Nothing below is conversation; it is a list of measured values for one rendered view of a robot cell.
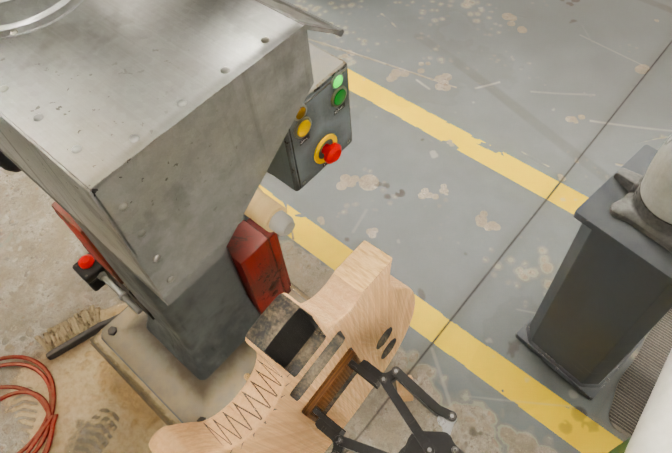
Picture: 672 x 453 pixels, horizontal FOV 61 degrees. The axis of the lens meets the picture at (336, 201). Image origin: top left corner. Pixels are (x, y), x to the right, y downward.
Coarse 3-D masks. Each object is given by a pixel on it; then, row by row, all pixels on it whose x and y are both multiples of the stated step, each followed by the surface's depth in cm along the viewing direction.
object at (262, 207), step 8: (256, 192) 63; (256, 200) 62; (264, 200) 62; (272, 200) 62; (248, 208) 62; (256, 208) 62; (264, 208) 61; (272, 208) 61; (280, 208) 62; (248, 216) 63; (256, 216) 62; (264, 216) 61; (264, 224) 61
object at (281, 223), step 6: (282, 210) 62; (276, 216) 61; (282, 216) 61; (288, 216) 61; (270, 222) 61; (276, 222) 61; (282, 222) 61; (288, 222) 61; (270, 228) 62; (276, 228) 61; (282, 228) 61; (288, 228) 61; (282, 234) 61; (288, 234) 62
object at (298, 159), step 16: (320, 48) 98; (320, 64) 95; (336, 64) 95; (320, 80) 93; (320, 96) 94; (320, 112) 96; (336, 112) 100; (320, 128) 99; (336, 128) 103; (288, 144) 95; (304, 144) 98; (320, 144) 101; (288, 160) 98; (304, 160) 100; (320, 160) 104; (288, 176) 103; (304, 176) 103
